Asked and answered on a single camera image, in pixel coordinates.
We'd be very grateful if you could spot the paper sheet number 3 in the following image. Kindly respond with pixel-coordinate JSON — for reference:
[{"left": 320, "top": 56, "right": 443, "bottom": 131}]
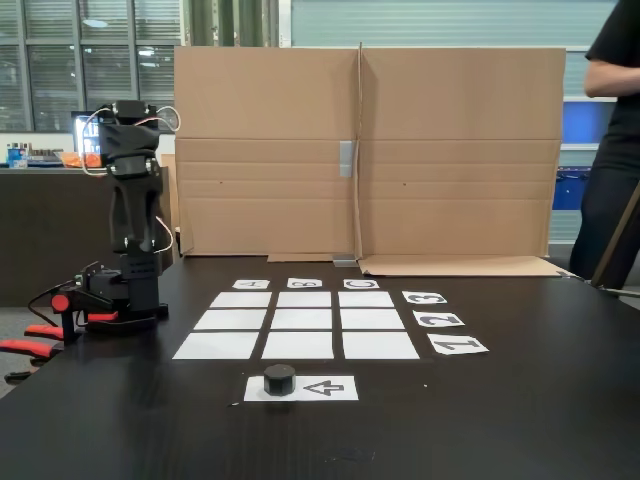
[{"left": 402, "top": 290, "right": 449, "bottom": 305}]

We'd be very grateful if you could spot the brown slanted wooden bar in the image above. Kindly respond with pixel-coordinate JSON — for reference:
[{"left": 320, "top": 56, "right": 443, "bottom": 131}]
[{"left": 591, "top": 179, "right": 640, "bottom": 300}]

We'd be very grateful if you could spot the orange bag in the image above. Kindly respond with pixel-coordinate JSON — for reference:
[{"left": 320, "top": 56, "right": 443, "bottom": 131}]
[{"left": 54, "top": 151, "right": 101, "bottom": 169}]

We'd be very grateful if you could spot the black mini fridge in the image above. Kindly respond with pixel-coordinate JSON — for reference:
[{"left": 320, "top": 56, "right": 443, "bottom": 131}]
[{"left": 71, "top": 110, "right": 109, "bottom": 169}]

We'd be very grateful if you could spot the white paper grid square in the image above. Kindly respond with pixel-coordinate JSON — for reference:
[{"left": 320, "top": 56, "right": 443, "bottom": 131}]
[
  {"left": 193, "top": 309, "right": 269, "bottom": 331},
  {"left": 209, "top": 291, "right": 273, "bottom": 309},
  {"left": 340, "top": 308, "right": 406, "bottom": 331},
  {"left": 342, "top": 331, "right": 421, "bottom": 361},
  {"left": 338, "top": 291, "right": 396, "bottom": 308},
  {"left": 276, "top": 291, "right": 332, "bottom": 308},
  {"left": 172, "top": 332, "right": 260, "bottom": 360},
  {"left": 261, "top": 331, "right": 335, "bottom": 360},
  {"left": 270, "top": 308, "right": 333, "bottom": 331}
]

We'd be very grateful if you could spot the grey tape strip on cardboard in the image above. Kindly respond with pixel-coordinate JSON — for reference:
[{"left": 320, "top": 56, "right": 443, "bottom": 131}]
[{"left": 339, "top": 140, "right": 357, "bottom": 178}]

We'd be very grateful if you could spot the blue wall panel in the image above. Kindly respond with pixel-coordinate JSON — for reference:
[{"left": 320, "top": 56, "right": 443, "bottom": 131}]
[{"left": 552, "top": 97, "right": 619, "bottom": 211}]

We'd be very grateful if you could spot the paper sheet number 2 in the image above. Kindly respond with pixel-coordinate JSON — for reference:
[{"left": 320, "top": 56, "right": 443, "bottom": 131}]
[{"left": 412, "top": 310, "right": 466, "bottom": 329}]

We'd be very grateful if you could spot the red black bar clamp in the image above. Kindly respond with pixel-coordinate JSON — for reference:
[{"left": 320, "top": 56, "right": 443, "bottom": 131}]
[{"left": 0, "top": 287, "right": 121, "bottom": 384}]

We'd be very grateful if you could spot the blue white carton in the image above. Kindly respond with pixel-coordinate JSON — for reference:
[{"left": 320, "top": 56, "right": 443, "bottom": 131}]
[{"left": 5, "top": 142, "right": 30, "bottom": 170}]

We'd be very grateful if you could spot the red white servo cable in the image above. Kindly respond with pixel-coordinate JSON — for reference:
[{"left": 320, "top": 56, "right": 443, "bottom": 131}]
[{"left": 81, "top": 113, "right": 110, "bottom": 177}]

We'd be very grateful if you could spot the white arrow paper sheet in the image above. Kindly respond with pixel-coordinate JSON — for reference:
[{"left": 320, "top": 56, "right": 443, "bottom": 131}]
[{"left": 243, "top": 374, "right": 360, "bottom": 403}]

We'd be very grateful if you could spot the black power cable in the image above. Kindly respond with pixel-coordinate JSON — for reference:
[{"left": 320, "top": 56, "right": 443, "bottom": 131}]
[{"left": 27, "top": 282, "right": 81, "bottom": 326}]

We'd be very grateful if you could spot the person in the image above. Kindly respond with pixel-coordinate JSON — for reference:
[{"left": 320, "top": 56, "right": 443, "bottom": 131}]
[{"left": 569, "top": 0, "right": 640, "bottom": 291}]

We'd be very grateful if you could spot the brown cardboard box panel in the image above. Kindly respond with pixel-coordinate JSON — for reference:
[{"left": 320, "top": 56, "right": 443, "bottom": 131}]
[
  {"left": 357, "top": 45, "right": 571, "bottom": 279},
  {"left": 173, "top": 45, "right": 362, "bottom": 264}
]

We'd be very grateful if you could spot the dark brown counter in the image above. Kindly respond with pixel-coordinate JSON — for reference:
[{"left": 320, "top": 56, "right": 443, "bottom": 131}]
[{"left": 0, "top": 166, "right": 176, "bottom": 307}]

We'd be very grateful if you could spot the paper sheet number 1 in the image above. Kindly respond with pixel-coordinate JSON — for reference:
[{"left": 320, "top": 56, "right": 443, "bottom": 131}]
[{"left": 427, "top": 333, "right": 490, "bottom": 356}]

